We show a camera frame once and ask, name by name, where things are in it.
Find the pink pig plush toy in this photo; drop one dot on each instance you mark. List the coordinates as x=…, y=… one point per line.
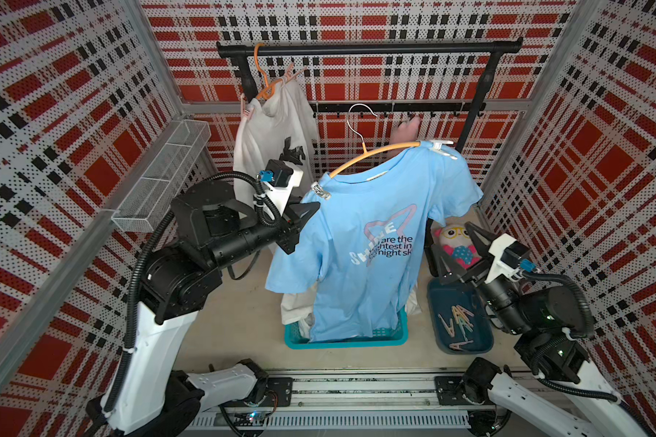
x=406, y=132

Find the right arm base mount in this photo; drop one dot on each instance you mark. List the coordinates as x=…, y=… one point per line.
x=452, y=391

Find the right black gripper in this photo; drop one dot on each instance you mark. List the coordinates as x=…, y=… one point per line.
x=469, y=276

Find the white clothespin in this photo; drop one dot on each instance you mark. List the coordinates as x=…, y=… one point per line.
x=443, y=148
x=320, y=191

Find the dark teal clothespin bin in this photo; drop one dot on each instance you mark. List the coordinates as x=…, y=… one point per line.
x=460, y=323

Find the pink clothespin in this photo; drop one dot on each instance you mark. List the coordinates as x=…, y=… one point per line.
x=246, y=109
x=292, y=73

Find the orange plastic hanger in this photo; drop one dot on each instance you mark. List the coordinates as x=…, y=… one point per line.
x=270, y=86

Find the black wall hook rail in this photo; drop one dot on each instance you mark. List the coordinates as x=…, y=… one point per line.
x=384, y=107

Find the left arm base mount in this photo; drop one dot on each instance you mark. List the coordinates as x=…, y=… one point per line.
x=270, y=392

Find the wooden hanger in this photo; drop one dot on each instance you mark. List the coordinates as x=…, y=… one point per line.
x=368, y=153

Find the white owl plush toy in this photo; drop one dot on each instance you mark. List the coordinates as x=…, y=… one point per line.
x=455, y=241

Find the aluminium front rail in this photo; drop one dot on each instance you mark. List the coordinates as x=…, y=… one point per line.
x=305, y=401

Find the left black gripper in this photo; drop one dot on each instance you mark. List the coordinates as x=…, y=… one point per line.
x=290, y=226

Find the black clothes rack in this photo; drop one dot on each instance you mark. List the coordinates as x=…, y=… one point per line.
x=333, y=73

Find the white printed t-shirt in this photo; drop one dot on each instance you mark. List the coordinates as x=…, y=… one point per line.
x=282, y=128
x=299, y=308

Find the white wire mesh basket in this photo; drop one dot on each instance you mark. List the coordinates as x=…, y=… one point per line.
x=165, y=167

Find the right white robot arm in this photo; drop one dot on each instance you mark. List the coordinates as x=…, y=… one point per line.
x=484, y=282

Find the teal tray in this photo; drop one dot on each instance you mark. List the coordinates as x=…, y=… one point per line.
x=380, y=338

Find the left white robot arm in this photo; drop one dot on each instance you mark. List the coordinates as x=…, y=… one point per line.
x=217, y=222

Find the light blue cloth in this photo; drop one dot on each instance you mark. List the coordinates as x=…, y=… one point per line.
x=363, y=249

